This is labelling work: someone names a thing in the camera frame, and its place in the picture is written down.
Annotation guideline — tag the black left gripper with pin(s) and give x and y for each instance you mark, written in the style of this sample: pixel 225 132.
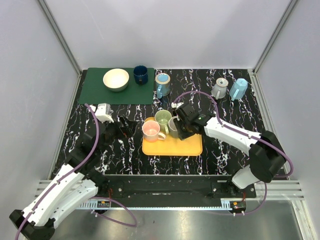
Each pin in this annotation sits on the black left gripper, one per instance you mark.
pixel 120 126

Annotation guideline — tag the yellow plastic tray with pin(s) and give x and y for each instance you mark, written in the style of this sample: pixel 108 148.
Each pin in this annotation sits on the yellow plastic tray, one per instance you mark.
pixel 173 146

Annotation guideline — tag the cream ceramic bowl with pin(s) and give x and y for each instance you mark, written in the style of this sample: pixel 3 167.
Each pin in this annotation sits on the cream ceramic bowl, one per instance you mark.
pixel 116 80

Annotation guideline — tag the pink ceramic mug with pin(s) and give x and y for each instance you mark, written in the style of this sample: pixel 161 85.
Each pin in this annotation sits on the pink ceramic mug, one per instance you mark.
pixel 152 131

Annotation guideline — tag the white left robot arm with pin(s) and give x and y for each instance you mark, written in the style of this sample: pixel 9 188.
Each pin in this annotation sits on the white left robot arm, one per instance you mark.
pixel 75 183

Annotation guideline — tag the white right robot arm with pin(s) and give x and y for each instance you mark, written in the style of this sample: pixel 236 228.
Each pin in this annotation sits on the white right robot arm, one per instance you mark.
pixel 264 150

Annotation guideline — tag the right aluminium frame post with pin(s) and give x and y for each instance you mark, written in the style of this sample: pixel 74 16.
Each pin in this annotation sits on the right aluminium frame post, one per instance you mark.
pixel 275 34

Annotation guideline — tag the aluminium frame post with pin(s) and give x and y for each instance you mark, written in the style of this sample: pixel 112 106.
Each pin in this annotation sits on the aluminium frame post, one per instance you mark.
pixel 59 35
pixel 275 34

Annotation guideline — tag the grey faceted mug white inside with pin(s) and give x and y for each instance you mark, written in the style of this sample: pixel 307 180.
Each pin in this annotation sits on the grey faceted mug white inside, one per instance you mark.
pixel 173 127

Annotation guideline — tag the blue mug orange inside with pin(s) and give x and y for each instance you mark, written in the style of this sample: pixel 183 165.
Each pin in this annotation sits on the blue mug orange inside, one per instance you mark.
pixel 163 84

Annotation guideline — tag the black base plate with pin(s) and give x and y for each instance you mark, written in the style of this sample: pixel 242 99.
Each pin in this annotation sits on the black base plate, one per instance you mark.
pixel 174 187

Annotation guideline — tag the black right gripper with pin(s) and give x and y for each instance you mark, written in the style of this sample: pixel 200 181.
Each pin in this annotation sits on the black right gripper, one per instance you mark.
pixel 181 135

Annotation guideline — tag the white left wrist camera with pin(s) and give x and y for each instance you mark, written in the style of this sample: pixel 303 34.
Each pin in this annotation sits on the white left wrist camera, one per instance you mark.
pixel 102 112

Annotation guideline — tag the left aluminium frame post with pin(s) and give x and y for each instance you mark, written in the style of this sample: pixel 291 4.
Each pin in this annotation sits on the left aluminium frame post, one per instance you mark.
pixel 59 35

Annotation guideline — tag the light blue faceted mug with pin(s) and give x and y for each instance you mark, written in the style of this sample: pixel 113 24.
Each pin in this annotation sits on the light blue faceted mug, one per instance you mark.
pixel 238 89

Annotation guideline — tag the light green ceramic mug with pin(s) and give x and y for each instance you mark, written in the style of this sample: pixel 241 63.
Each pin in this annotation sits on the light green ceramic mug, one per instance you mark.
pixel 162 117

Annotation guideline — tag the green table mat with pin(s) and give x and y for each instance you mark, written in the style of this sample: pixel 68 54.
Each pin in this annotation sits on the green table mat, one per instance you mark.
pixel 95 92

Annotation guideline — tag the slotted cable duct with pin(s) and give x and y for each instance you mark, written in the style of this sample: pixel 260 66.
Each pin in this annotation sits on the slotted cable duct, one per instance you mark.
pixel 160 203

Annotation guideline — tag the dark blue mug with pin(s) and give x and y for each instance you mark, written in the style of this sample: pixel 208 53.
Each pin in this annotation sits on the dark blue mug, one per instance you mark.
pixel 140 73

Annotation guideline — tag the pale grey-blue mug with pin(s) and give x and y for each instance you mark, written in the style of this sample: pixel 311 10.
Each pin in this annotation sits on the pale grey-blue mug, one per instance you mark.
pixel 219 90

